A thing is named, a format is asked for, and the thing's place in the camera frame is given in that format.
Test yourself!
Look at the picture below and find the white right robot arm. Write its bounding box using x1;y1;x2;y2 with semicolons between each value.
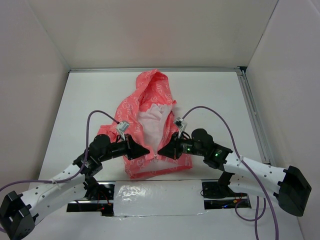
158;128;312;217

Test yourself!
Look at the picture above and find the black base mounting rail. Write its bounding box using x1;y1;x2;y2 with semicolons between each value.
66;180;251;218

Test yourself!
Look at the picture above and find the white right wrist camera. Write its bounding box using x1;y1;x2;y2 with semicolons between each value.
173;117;187;138

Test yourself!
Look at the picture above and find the aluminium frame rail back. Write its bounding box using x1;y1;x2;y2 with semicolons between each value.
69;66;248;74

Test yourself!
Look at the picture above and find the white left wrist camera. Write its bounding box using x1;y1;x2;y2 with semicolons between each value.
116;121;130;141

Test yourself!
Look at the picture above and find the aluminium frame rail right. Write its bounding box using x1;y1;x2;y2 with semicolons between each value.
237;66;271;165

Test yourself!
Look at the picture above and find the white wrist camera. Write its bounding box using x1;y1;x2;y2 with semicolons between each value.
173;117;187;138
116;121;130;141

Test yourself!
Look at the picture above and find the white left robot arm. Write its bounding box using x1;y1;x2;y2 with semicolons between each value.
0;134;150;240

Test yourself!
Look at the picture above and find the aluminium frame rail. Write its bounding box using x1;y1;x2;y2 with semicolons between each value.
69;66;248;74
237;66;271;165

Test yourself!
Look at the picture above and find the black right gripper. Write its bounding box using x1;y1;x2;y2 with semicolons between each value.
158;130;206;159

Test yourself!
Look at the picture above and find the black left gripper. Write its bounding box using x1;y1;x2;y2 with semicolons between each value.
99;133;150;162

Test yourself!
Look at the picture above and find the pink jacket with white lining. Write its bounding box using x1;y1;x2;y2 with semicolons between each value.
114;69;193;179

